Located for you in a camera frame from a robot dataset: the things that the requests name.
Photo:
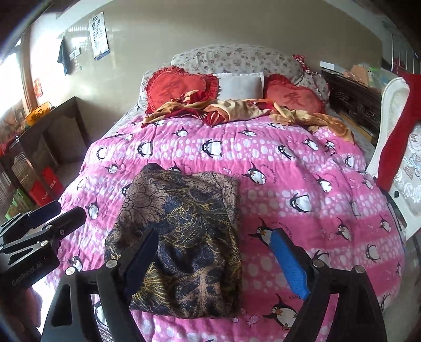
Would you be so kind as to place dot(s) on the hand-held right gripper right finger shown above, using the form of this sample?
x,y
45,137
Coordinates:
x,y
289,263

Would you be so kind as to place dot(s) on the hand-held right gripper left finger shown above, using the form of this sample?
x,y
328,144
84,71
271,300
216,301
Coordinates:
x,y
141,263

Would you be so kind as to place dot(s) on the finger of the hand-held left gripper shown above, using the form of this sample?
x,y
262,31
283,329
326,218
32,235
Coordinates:
x,y
70,218
46,209

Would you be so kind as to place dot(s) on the dark gold patterned garment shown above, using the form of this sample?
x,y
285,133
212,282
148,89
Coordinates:
x,y
190,210

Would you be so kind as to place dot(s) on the red box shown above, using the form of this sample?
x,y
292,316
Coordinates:
x,y
47,184

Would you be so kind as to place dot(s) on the orange plastic basket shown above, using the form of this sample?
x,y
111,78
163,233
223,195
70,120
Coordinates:
x,y
37,113

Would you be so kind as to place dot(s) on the dark wooden desk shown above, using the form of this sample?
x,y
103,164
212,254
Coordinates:
x,y
62,108

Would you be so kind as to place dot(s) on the pink penguin print blanket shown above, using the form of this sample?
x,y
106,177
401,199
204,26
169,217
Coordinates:
x,y
263,148

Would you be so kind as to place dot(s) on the red paper sign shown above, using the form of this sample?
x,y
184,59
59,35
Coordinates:
x,y
38,88

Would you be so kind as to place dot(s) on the dark hanging cloth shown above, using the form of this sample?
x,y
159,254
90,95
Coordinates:
x,y
62,56

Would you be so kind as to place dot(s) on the red gold floral blanket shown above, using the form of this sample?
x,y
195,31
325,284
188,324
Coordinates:
x,y
236,108

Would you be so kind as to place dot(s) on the red heart pillow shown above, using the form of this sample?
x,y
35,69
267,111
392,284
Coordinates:
x,y
174,87
289,95

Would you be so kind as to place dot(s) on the red cloth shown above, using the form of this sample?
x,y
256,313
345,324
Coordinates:
x,y
401,131

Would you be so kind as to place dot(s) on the dark carved wooden cabinet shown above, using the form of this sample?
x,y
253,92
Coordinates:
x,y
355,98

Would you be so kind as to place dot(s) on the white pillow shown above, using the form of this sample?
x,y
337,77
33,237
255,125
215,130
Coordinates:
x,y
240,85

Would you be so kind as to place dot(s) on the white chair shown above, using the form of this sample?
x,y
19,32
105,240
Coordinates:
x,y
394,95

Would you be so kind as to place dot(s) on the brown cardboard piece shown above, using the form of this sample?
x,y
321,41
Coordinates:
x,y
360,74

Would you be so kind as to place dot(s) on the white flat box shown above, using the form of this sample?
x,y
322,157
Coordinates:
x,y
332,65

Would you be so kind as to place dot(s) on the clear plastic box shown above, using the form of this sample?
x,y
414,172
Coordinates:
x,y
383,78

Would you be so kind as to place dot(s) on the white metal rack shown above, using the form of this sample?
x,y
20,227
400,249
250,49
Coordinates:
x,y
398,49

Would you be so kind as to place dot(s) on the eye chart wall poster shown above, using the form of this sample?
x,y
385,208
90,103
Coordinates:
x,y
98,36

